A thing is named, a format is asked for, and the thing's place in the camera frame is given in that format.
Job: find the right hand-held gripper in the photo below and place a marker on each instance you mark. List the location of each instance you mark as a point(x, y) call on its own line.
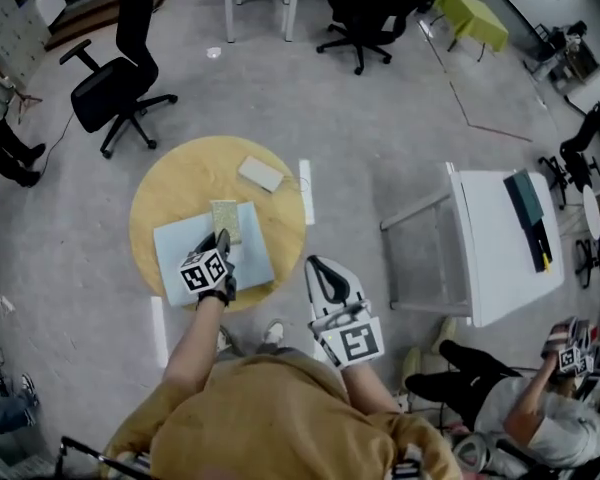
point(355, 343)

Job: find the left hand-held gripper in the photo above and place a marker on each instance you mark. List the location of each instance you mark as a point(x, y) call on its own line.
point(202, 273)

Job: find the yellow-green sponge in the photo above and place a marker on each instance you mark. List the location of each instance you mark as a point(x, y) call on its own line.
point(226, 215)

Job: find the person's left forearm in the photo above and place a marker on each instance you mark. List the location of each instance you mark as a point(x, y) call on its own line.
point(195, 348)

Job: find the person's right forearm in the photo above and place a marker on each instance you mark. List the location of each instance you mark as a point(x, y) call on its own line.
point(367, 388)

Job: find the black wristband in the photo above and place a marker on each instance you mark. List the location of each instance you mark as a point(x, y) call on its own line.
point(214, 297)

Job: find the round wooden table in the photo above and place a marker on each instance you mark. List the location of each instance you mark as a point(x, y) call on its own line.
point(180, 183)

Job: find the person's right shoe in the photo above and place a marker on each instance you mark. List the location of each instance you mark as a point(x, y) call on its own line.
point(274, 332)

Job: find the person's shoe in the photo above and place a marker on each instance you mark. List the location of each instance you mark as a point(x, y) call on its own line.
point(274, 332)
point(224, 339)

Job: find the small white flat box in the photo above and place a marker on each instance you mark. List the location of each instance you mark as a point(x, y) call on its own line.
point(261, 174)

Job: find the person's left shoe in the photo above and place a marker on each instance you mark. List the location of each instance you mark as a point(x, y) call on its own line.
point(224, 339)

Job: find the white floor tape strip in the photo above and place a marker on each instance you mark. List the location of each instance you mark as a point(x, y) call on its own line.
point(307, 193)
point(159, 333)

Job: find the person's tan shirt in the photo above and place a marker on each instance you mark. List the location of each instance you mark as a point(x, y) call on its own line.
point(280, 418)

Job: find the white rectangular desk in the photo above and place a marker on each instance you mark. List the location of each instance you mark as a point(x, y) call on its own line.
point(495, 248)

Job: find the black office chair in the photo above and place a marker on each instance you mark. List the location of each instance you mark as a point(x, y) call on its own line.
point(370, 13)
point(580, 143)
point(115, 83)

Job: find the dark flat case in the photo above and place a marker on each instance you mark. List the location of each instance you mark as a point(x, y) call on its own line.
point(527, 203)

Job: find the yellow marker pen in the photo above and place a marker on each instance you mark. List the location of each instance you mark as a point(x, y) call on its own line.
point(546, 262)

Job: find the black metal bar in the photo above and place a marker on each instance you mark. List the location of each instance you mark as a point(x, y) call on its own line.
point(90, 453)

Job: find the small white round table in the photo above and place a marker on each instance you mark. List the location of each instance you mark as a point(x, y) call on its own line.
point(591, 213)

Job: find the table with green cover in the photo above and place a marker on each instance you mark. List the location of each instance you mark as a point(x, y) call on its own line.
point(472, 15)

